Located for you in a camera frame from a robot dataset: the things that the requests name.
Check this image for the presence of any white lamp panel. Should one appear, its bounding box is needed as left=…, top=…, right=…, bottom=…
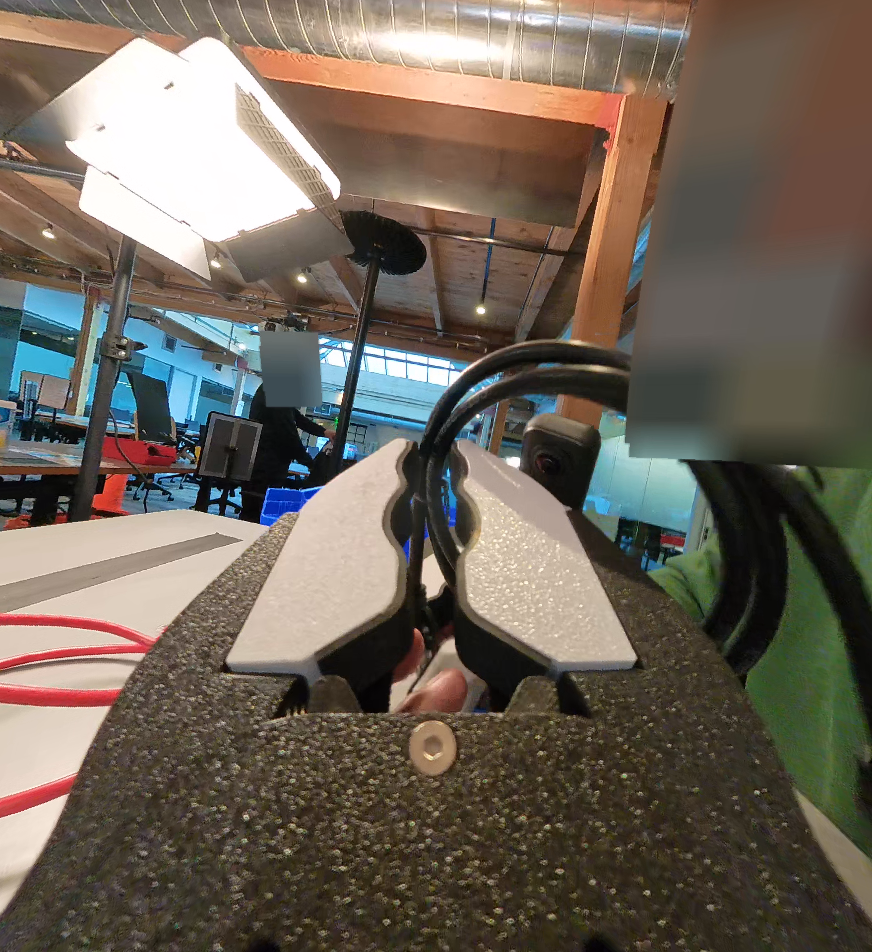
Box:
left=5, top=33, right=355, bottom=287

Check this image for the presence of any red ethernet cable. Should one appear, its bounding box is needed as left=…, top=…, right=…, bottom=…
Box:
left=0, top=613, right=162, bottom=830

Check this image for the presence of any person's right hand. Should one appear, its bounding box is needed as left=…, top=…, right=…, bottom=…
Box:
left=389, top=625, right=476, bottom=716

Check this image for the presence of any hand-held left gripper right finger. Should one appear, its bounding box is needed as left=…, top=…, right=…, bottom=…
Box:
left=448, top=441, right=642, bottom=678

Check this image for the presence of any black metal pole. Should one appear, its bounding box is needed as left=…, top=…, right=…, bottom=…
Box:
left=332, top=209, right=430, bottom=465

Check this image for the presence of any person's green jacket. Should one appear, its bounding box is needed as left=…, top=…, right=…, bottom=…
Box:
left=652, top=469, right=872, bottom=879

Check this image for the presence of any thin black lamp pole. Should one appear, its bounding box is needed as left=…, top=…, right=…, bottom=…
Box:
left=67, top=238, right=139, bottom=522

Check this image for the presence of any black ethernet cable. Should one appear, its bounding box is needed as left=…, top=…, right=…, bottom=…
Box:
left=414, top=340, right=872, bottom=879

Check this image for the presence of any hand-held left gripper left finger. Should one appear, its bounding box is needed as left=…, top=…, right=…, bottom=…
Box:
left=224, top=439, right=419, bottom=678

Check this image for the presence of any wooden beam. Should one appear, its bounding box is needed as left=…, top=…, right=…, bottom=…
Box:
left=556, top=90, right=672, bottom=432

